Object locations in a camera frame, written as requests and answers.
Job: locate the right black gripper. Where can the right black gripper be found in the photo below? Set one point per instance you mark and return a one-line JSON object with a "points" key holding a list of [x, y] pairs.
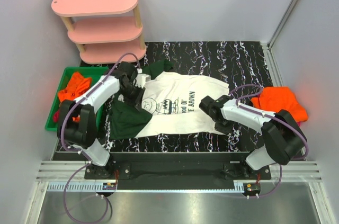
{"points": [[224, 127]]}

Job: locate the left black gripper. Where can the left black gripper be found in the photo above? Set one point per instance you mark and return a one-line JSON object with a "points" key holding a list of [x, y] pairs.
{"points": [[136, 97]]}

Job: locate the white and green t-shirt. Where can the white and green t-shirt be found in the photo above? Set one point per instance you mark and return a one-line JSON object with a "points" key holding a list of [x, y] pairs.
{"points": [[170, 105]]}

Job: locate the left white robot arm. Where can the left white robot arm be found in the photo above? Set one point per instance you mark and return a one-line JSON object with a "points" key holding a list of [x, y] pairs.
{"points": [[77, 128]]}

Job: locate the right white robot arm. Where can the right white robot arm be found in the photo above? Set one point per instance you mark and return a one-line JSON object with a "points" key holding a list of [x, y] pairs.
{"points": [[282, 137]]}

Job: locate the green plastic bin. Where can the green plastic bin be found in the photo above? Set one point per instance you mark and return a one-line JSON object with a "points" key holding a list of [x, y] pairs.
{"points": [[94, 72]]}

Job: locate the orange t-shirt in bin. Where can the orange t-shirt in bin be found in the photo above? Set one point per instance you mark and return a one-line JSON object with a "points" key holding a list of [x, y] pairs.
{"points": [[77, 85]]}

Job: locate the pink three-tier wooden shelf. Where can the pink three-tier wooden shelf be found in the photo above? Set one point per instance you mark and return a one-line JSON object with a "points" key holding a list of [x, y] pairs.
{"points": [[103, 30]]}

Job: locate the orange folded t-shirt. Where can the orange folded t-shirt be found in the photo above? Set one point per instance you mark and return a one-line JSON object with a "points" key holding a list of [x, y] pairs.
{"points": [[280, 98]]}

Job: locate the magenta t-shirt in bin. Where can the magenta t-shirt in bin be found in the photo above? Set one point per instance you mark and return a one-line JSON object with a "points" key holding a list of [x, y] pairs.
{"points": [[56, 116]]}

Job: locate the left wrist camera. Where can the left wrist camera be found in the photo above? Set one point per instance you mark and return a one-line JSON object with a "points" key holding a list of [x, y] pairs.
{"points": [[142, 78]]}

